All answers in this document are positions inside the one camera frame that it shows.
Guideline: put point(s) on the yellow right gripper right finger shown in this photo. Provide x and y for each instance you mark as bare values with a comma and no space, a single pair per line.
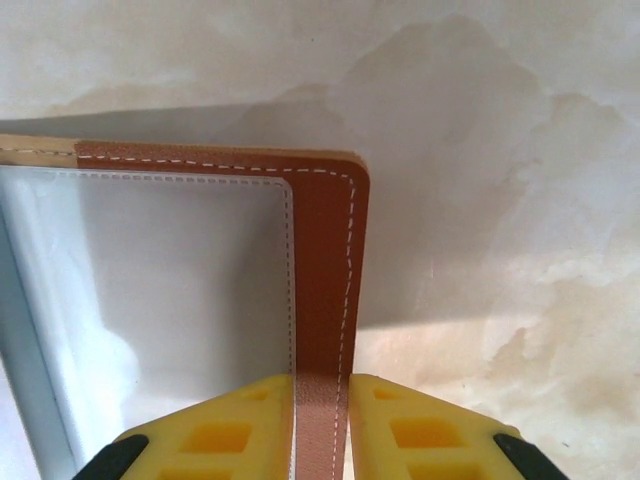
365,425

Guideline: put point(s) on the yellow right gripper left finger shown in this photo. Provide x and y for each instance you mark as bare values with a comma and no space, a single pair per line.
275,425

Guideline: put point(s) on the brown leather card holder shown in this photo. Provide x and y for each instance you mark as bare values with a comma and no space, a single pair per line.
320,250

